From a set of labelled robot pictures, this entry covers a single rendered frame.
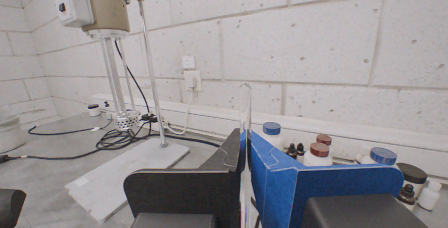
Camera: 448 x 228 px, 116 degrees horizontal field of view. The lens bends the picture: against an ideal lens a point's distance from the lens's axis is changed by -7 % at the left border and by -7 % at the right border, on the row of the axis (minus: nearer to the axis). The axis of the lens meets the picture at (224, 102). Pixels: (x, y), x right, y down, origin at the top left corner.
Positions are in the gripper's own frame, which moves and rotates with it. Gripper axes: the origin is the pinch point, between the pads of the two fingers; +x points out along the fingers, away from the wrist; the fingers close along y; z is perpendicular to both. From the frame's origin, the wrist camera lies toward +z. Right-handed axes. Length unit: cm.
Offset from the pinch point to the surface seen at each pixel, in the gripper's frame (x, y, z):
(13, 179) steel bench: 24, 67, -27
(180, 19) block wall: 62, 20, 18
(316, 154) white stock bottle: 22.8, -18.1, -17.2
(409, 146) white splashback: 26, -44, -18
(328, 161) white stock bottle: 21.9, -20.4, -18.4
